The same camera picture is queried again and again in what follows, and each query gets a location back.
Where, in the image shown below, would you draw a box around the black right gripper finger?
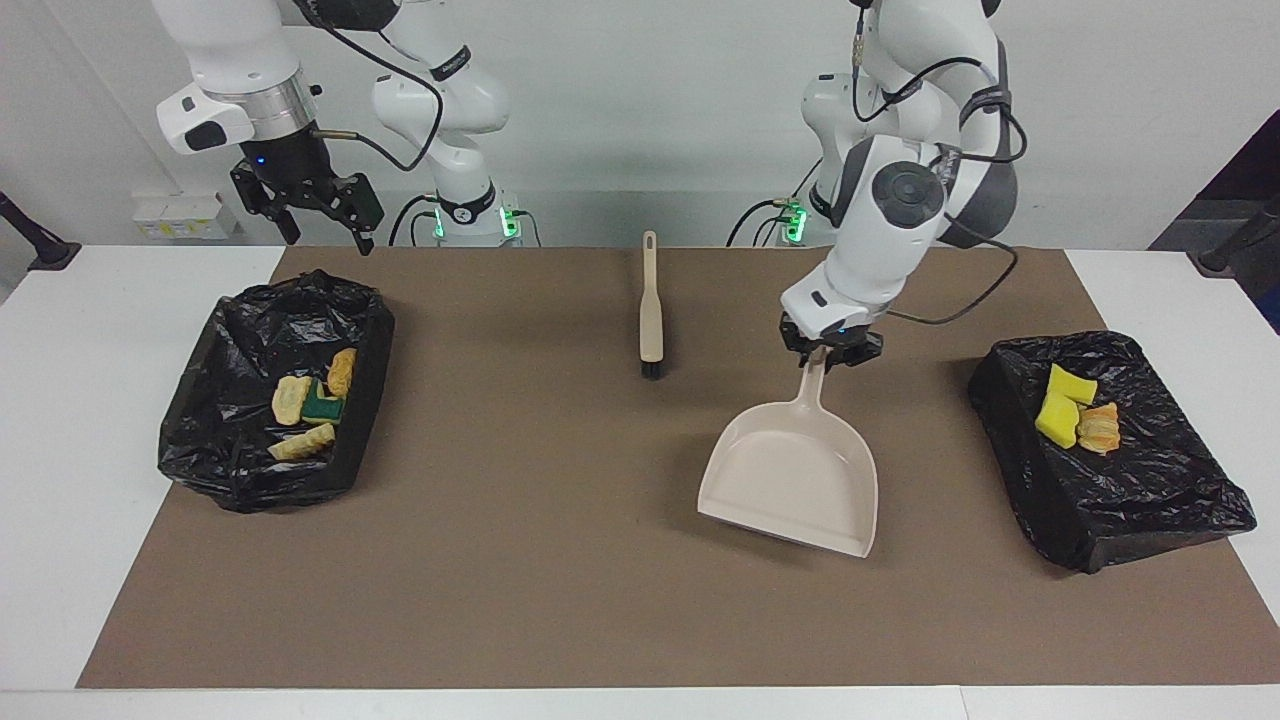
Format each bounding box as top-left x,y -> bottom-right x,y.
230,163 -> 303,247
322,174 -> 387,257

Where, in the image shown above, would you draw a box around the beige plastic dustpan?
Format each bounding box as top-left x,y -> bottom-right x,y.
697,345 -> 880,559

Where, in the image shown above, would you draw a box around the beige hand brush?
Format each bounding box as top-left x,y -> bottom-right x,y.
639,230 -> 667,381

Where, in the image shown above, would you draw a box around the yellow sponge with green back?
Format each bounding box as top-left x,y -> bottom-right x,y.
302,378 -> 348,426

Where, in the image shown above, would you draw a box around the pale tan stone-like chunk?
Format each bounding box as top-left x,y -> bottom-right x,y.
271,375 -> 314,428

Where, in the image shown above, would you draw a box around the small yellow sponge piece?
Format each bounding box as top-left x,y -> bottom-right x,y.
1034,392 -> 1081,450

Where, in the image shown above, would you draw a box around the large yellow sponge piece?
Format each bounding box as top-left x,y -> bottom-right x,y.
1047,363 -> 1099,407

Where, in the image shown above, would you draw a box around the orange striped croissant piece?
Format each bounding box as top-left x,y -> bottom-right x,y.
267,422 -> 338,463

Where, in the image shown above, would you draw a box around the pale foam chunk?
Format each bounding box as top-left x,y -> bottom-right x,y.
1076,402 -> 1122,456

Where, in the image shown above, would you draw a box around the black bag lined trash bin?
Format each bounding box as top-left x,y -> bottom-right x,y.
157,268 -> 396,514

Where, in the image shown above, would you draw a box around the black bag lined empty bin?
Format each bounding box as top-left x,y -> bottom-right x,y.
967,330 -> 1259,575

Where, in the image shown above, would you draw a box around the large brown table mat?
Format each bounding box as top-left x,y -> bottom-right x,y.
77,247 -> 1280,689

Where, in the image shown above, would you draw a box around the dark background furniture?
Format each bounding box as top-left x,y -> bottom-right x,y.
1150,110 -> 1280,336

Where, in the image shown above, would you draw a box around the black right base cable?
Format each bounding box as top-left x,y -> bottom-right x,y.
388,193 -> 441,248

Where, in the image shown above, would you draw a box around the black base cable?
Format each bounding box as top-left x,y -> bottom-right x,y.
727,197 -> 801,248
388,193 -> 441,248

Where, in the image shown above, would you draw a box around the white wall power boxes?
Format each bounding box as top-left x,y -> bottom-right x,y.
133,190 -> 239,241

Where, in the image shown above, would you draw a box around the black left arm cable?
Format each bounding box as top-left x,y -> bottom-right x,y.
850,5 -> 1031,327

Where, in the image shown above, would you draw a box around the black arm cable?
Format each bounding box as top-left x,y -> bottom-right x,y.
300,0 -> 447,173
850,5 -> 1031,327

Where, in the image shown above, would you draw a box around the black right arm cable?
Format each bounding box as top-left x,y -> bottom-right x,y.
300,0 -> 447,173

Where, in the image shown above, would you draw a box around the black left base cable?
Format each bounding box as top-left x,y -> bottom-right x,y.
727,197 -> 801,248

